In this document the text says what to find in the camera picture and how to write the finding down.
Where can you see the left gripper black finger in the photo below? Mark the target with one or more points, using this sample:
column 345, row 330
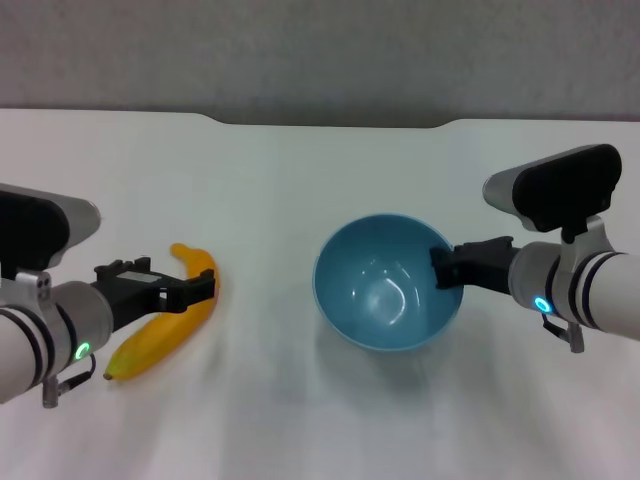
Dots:
column 197, row 287

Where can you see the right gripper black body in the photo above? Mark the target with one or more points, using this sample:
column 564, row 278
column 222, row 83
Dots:
column 487, row 265

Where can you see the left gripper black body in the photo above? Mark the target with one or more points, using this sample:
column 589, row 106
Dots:
column 127, row 295

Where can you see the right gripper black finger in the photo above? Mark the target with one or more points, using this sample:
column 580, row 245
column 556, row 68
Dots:
column 444, row 270

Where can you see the yellow banana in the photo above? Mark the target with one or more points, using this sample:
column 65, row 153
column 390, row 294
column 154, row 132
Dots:
column 165, row 330

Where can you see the blue bowl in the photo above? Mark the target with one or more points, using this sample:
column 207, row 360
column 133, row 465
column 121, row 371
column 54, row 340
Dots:
column 385, row 300

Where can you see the right wrist camera black silver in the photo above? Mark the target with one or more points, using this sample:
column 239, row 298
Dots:
column 565, row 187

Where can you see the wrist camera black silver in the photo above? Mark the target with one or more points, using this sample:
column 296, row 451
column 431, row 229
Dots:
column 565, row 187
column 30, row 225

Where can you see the left wrist camera black silver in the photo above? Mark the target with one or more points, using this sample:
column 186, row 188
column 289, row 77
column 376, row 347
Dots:
column 30, row 225

